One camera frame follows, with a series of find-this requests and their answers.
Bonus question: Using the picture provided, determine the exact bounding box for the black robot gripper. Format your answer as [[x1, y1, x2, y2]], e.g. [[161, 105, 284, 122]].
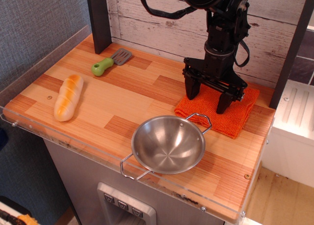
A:
[[183, 51, 247, 114]]

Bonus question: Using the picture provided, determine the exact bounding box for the orange towel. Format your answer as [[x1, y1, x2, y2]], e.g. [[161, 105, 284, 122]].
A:
[[174, 84, 260, 139]]

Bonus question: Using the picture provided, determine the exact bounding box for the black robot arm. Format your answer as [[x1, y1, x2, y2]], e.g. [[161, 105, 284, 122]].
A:
[[183, 0, 250, 114]]

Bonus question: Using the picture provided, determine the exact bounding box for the white toy sink unit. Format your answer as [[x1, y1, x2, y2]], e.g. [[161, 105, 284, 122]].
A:
[[262, 80, 314, 187]]

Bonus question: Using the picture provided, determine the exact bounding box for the toy bread loaf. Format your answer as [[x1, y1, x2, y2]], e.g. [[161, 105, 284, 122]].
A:
[[53, 74, 84, 122]]

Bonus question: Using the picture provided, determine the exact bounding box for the grey cabinet dispenser panel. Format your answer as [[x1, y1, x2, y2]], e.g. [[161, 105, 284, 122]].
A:
[[97, 182, 157, 225]]

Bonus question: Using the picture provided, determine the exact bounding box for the orange object bottom left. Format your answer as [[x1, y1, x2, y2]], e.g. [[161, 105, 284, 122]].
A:
[[17, 214, 39, 225]]

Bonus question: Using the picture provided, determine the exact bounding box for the steel two-handled bowl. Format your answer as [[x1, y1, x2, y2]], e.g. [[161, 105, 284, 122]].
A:
[[120, 113, 212, 180]]

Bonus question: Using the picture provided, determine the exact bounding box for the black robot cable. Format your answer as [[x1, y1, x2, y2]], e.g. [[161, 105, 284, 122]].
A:
[[138, 0, 251, 68]]

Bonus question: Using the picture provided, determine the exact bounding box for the dark right frame post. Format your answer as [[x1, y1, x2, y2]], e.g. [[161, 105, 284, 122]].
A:
[[269, 0, 314, 109]]

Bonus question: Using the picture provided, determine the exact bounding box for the dark frame post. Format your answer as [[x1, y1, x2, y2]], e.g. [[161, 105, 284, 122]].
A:
[[87, 0, 112, 54], [269, 0, 314, 109]]

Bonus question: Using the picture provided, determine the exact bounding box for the green-handled grey toy spatula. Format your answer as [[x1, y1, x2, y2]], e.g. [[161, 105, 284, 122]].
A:
[[91, 48, 132, 77]]

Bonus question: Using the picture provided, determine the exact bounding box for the dark left frame post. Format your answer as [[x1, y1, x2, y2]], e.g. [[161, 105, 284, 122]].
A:
[[87, 0, 112, 54]]

